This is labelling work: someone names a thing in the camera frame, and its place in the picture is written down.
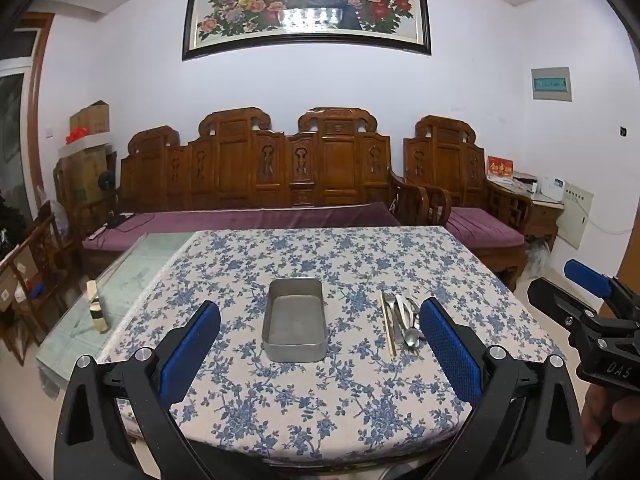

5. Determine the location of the steel fork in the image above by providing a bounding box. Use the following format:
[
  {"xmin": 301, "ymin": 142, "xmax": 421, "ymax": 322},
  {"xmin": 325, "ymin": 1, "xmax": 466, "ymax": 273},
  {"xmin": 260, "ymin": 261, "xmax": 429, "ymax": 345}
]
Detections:
[{"xmin": 383, "ymin": 292, "xmax": 402, "ymax": 346}]

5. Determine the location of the right hand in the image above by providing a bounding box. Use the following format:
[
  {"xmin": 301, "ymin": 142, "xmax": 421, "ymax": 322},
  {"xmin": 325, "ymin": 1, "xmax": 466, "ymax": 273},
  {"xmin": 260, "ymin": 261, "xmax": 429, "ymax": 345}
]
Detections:
[{"xmin": 582, "ymin": 385, "xmax": 626, "ymax": 453}]

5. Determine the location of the wooden side table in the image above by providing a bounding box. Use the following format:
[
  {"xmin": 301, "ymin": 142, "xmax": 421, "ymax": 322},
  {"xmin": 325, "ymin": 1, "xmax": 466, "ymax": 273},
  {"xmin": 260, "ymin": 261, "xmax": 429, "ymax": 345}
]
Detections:
[{"xmin": 485, "ymin": 180, "xmax": 564, "ymax": 249}]

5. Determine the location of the cardboard box stack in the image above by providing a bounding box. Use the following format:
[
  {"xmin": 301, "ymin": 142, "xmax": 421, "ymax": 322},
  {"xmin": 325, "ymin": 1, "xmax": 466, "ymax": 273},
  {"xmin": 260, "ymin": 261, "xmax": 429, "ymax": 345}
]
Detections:
[{"xmin": 53, "ymin": 100, "xmax": 115, "ymax": 211}]

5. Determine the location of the wall electrical panel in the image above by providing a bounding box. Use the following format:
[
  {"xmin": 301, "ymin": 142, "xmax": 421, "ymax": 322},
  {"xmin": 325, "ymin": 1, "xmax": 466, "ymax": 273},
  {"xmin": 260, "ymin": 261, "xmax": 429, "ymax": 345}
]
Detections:
[{"xmin": 532, "ymin": 67, "xmax": 573, "ymax": 102}]

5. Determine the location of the carved wooden armchair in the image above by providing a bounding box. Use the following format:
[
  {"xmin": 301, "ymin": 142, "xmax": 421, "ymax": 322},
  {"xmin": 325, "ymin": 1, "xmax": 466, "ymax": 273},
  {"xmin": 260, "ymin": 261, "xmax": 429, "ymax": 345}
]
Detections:
[{"xmin": 404, "ymin": 115, "xmax": 527, "ymax": 290}]

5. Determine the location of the smiley steel spoon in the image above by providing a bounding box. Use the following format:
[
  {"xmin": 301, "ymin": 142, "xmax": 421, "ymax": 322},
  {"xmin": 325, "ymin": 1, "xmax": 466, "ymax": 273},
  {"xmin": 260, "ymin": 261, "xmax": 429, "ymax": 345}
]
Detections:
[{"xmin": 395, "ymin": 295, "xmax": 420, "ymax": 350}]

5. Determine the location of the wooden chair at left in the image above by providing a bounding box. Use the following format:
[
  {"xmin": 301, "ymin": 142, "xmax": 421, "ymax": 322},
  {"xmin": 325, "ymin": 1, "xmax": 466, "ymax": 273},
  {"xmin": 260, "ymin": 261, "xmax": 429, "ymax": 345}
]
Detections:
[{"xmin": 1, "ymin": 200, "xmax": 73, "ymax": 365}]

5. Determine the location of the red gift box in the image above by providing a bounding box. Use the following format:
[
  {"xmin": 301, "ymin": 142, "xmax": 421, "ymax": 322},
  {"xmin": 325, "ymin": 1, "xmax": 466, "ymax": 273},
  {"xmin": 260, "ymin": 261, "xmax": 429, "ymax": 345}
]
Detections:
[{"xmin": 487, "ymin": 156, "xmax": 514, "ymax": 179}]

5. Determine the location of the grey metal tray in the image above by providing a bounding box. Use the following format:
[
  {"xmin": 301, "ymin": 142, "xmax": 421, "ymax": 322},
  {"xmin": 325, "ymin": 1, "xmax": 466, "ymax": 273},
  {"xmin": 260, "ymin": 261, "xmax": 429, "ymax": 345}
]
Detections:
[{"xmin": 262, "ymin": 278, "xmax": 329, "ymax": 364}]

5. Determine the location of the light bamboo chopstick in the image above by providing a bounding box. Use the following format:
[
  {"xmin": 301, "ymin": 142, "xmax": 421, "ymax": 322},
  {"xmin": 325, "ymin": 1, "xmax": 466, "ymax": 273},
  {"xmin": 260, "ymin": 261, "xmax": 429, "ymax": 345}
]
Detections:
[{"xmin": 380, "ymin": 292, "xmax": 397, "ymax": 358}]

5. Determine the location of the framed peacock flower painting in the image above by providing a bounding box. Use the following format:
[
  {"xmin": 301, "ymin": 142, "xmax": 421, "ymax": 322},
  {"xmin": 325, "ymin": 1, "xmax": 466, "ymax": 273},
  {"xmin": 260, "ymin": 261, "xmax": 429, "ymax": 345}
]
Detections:
[{"xmin": 182, "ymin": 0, "xmax": 432, "ymax": 60}]

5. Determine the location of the purple armchair cushion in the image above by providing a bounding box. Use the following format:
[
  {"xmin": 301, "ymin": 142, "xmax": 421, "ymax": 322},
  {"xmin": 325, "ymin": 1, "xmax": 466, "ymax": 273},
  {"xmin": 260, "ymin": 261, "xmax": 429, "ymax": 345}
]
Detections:
[{"xmin": 445, "ymin": 207, "xmax": 525, "ymax": 249}]

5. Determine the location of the carved wooden sofa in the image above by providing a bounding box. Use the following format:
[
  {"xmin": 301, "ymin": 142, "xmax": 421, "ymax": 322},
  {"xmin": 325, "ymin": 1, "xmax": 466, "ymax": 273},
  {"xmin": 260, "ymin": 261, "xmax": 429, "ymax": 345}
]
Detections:
[{"xmin": 75, "ymin": 107, "xmax": 430, "ymax": 278}]

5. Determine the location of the white router box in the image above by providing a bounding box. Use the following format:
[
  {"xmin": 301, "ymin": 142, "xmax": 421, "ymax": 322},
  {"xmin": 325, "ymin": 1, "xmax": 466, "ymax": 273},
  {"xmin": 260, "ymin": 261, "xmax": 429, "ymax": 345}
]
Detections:
[{"xmin": 538, "ymin": 176, "xmax": 565, "ymax": 203}]

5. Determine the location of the purple sofa cushion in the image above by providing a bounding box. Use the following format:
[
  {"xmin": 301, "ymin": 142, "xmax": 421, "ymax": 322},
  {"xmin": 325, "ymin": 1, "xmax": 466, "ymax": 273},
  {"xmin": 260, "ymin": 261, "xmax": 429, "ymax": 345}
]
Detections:
[{"xmin": 82, "ymin": 203, "xmax": 400, "ymax": 252}]

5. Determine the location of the blue floral tablecloth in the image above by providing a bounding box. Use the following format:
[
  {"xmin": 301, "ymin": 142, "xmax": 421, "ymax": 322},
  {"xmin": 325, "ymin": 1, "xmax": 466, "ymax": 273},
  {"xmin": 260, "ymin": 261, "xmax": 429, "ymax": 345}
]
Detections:
[{"xmin": 101, "ymin": 226, "xmax": 556, "ymax": 467}]

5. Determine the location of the glass door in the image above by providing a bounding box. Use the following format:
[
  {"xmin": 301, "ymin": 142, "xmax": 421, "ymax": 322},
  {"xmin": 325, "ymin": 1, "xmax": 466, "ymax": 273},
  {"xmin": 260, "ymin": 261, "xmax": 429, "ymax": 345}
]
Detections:
[{"xmin": 0, "ymin": 28, "xmax": 39, "ymax": 222}]

